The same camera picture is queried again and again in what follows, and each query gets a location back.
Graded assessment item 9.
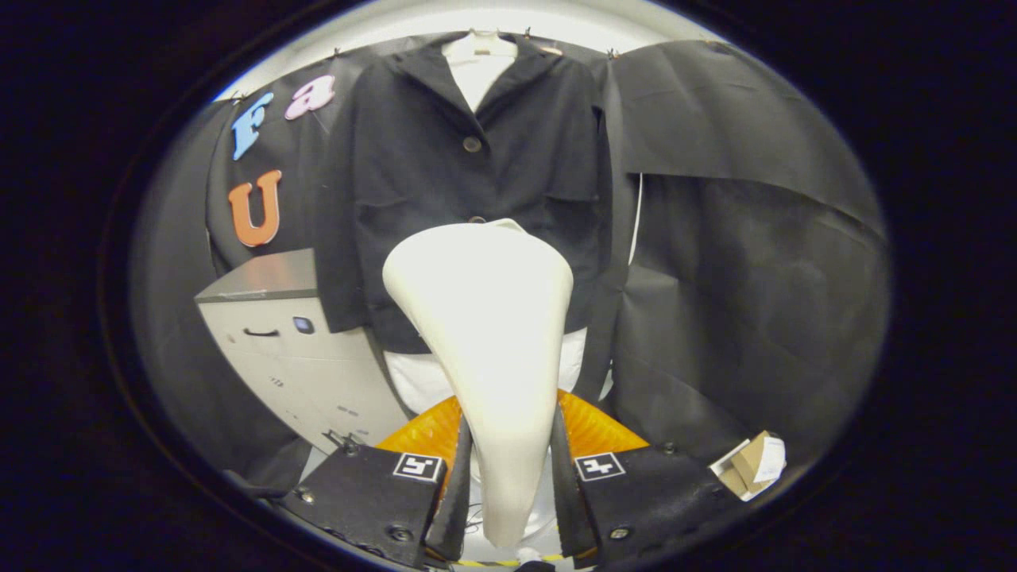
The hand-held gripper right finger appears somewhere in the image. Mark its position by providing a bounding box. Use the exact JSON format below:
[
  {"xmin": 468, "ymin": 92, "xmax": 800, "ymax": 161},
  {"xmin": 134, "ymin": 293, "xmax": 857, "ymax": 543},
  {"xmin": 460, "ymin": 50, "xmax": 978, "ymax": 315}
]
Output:
[{"xmin": 552, "ymin": 389, "xmax": 748, "ymax": 569}]

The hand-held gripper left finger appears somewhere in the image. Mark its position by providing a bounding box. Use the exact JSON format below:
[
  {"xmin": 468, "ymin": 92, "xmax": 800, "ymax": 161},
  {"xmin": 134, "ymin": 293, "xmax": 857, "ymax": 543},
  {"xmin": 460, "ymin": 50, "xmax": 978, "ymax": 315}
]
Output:
[{"xmin": 278, "ymin": 393, "xmax": 475, "ymax": 569}]

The white garment steamer head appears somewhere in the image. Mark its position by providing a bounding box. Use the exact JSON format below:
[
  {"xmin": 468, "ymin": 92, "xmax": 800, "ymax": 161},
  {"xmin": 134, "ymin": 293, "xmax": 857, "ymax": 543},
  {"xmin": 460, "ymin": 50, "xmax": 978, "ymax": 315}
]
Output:
[{"xmin": 382, "ymin": 218, "xmax": 574, "ymax": 549}]

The black jacket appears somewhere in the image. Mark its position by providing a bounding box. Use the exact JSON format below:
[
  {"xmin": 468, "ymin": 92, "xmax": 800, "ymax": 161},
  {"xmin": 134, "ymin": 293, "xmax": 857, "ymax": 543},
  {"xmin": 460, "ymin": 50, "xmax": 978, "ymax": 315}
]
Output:
[{"xmin": 312, "ymin": 32, "xmax": 617, "ymax": 356}]

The small cardboard box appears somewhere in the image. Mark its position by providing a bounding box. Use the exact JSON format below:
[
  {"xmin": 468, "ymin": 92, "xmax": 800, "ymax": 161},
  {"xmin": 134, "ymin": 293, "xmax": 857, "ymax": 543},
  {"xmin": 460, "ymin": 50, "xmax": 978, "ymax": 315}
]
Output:
[{"xmin": 710, "ymin": 431, "xmax": 787, "ymax": 503}]

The grey drawer cabinet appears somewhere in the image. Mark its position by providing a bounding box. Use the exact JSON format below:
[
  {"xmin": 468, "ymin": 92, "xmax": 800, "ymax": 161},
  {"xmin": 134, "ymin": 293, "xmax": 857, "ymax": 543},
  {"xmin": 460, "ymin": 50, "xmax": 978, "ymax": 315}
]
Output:
[{"xmin": 195, "ymin": 248, "xmax": 414, "ymax": 455}]

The black backdrop cloth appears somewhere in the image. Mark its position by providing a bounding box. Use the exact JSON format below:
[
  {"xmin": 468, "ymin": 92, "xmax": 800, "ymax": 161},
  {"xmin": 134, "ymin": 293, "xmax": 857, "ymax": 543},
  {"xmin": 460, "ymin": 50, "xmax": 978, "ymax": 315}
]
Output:
[{"xmin": 131, "ymin": 32, "xmax": 891, "ymax": 489}]

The white plastic hanger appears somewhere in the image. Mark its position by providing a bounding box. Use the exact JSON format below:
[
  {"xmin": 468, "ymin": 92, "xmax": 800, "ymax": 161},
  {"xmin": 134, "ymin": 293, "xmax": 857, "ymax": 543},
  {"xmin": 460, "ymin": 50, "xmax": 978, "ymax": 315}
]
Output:
[{"xmin": 442, "ymin": 30, "xmax": 519, "ymax": 60}]

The thin white cable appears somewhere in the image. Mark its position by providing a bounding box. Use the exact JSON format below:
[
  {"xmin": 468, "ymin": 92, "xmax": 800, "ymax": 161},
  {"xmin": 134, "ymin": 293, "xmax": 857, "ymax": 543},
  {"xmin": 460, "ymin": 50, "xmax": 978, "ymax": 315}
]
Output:
[{"xmin": 628, "ymin": 173, "xmax": 644, "ymax": 267}]

